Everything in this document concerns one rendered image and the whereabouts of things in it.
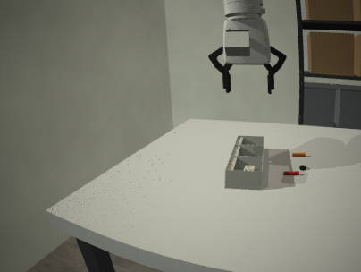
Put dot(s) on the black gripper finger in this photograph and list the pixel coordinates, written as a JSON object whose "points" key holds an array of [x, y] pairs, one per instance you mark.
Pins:
{"points": [[273, 70], [226, 77]]}

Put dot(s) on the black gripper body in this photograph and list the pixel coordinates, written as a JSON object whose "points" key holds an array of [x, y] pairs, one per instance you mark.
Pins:
{"points": [[260, 52]]}

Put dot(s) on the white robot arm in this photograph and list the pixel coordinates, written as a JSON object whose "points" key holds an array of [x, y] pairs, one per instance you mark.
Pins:
{"points": [[237, 41]]}

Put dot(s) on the grey open-top bin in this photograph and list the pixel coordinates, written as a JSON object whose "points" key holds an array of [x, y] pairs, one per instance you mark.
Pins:
{"points": [[252, 147]]}

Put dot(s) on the beige domino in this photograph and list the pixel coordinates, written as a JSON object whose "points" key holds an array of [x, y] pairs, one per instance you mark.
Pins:
{"points": [[250, 168]]}

